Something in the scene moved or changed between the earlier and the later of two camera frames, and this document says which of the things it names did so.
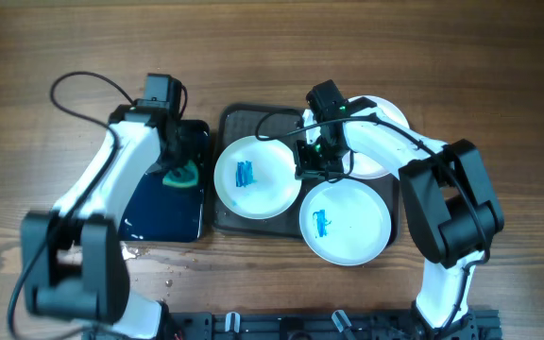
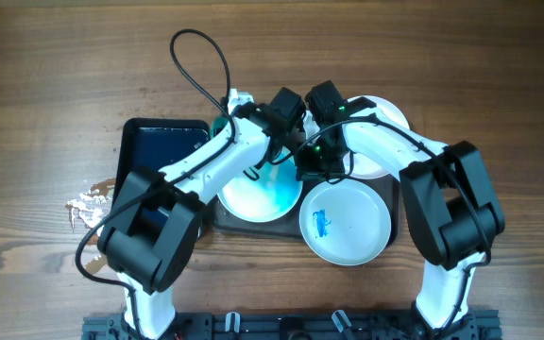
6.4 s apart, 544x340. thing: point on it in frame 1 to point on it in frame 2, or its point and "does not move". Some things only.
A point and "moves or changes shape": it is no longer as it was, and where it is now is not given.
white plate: (357, 166) does not move
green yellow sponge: (185, 177) moves or changes shape
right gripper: (307, 169) does not move
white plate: (256, 178) does not move
